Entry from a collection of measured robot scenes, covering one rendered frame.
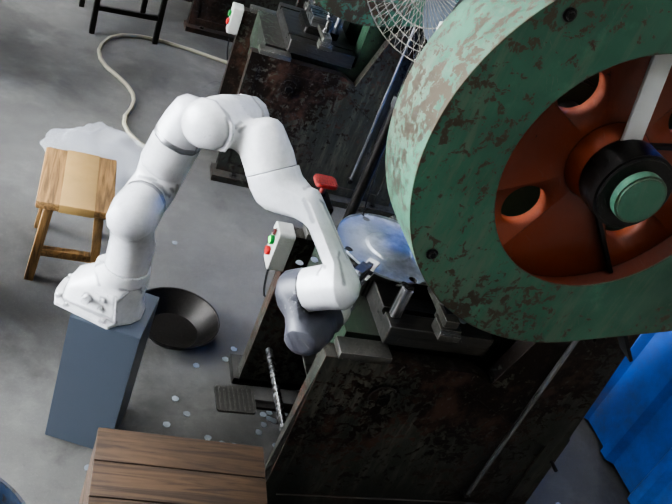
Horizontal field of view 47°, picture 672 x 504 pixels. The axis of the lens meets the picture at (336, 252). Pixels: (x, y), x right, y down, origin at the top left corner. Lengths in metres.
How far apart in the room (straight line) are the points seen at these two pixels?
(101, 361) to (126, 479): 0.37
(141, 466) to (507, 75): 1.17
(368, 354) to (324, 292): 0.38
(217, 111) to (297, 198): 0.23
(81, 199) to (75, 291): 0.67
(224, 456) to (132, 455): 0.22
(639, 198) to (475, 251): 0.30
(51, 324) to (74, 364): 0.55
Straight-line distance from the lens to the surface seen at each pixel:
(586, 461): 3.10
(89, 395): 2.17
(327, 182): 2.25
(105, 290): 1.97
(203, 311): 2.75
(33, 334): 2.60
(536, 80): 1.32
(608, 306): 1.73
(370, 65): 3.47
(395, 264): 1.98
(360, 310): 2.01
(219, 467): 1.91
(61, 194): 2.64
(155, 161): 1.74
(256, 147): 1.57
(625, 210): 1.47
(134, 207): 1.75
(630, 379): 3.09
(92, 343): 2.05
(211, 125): 1.57
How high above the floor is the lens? 1.80
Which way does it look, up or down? 32 degrees down
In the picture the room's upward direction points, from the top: 24 degrees clockwise
